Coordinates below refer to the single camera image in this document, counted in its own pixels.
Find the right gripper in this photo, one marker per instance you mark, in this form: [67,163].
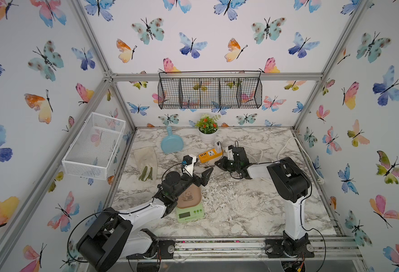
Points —
[221,164]

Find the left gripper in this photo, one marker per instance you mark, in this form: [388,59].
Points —
[202,181]

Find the white usb charger adapter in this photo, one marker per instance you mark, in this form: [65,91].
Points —
[218,147]

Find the green electronic scale pink tray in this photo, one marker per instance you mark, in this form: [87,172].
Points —
[190,206]

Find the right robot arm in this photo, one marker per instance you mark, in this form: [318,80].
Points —
[292,184]

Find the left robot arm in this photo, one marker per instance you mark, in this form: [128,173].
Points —
[118,234]

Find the orange power strip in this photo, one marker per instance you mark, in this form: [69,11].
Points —
[210,155]

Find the potted plant white pot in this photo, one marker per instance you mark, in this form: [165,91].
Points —
[207,127]

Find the blue plastic dustpan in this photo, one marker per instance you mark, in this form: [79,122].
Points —
[171,143]

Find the beige cloth glove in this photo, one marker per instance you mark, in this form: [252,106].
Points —
[146,156]

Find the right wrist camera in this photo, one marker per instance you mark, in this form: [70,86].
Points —
[229,152]

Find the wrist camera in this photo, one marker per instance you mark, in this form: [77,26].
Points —
[229,152]
[188,164]

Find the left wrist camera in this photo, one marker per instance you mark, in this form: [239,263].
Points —
[188,164]

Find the black wire wall basket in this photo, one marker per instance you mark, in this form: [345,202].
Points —
[210,89]

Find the white mesh wall basket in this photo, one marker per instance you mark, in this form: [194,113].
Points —
[93,150]

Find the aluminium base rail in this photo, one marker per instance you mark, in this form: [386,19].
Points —
[256,249]

